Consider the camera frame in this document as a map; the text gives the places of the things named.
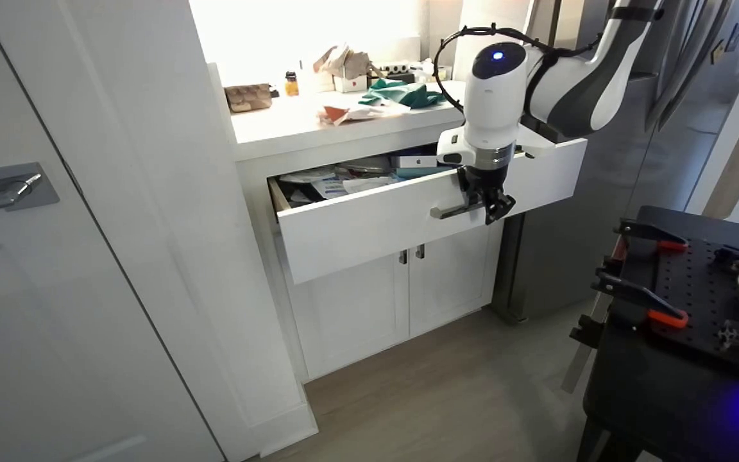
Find black cylindrical objects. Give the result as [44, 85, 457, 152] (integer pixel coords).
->
[380, 62, 421, 88]

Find beige brown bag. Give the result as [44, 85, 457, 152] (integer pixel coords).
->
[312, 44, 380, 94]

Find white base cabinet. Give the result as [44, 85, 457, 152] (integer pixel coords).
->
[206, 62, 508, 383]

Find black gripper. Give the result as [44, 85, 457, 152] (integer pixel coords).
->
[461, 143, 518, 229]

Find silver door lever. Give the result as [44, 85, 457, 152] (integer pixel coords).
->
[0, 159, 63, 219]

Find stainless steel refrigerator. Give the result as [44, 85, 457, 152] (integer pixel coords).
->
[494, 0, 739, 329]

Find tall white cabinet panel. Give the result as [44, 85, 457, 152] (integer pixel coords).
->
[0, 0, 322, 462]

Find green fabric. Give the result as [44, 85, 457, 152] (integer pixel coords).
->
[358, 78, 453, 112]

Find silver drawer handle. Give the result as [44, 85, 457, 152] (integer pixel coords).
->
[427, 198, 476, 224]

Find red white paper packet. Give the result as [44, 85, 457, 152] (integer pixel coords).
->
[317, 100, 413, 132]

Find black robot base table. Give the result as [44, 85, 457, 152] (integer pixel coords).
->
[573, 203, 739, 462]

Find white cabinet door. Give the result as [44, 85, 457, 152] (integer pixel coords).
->
[407, 224, 505, 338]
[289, 251, 413, 379]

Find white room door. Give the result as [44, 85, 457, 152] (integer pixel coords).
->
[0, 0, 228, 462]

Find orange black clamp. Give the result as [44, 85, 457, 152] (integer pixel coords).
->
[612, 219, 693, 259]
[594, 265, 693, 334]

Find white plastic packet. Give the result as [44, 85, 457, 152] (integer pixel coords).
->
[333, 170, 400, 201]
[282, 166, 345, 205]

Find white cabinet drawer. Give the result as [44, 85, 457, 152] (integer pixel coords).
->
[268, 119, 590, 288]

